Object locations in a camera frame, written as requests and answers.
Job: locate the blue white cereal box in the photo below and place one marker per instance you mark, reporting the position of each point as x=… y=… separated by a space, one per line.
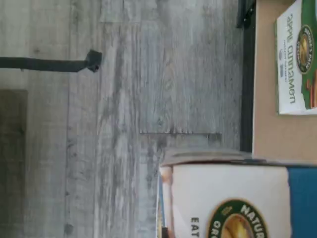
x=223 y=188

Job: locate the black metal wood shelf unit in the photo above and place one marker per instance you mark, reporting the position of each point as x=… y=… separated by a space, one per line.
x=265 y=136

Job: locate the green white cereal box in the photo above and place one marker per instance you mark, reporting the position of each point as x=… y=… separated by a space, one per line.
x=292 y=62

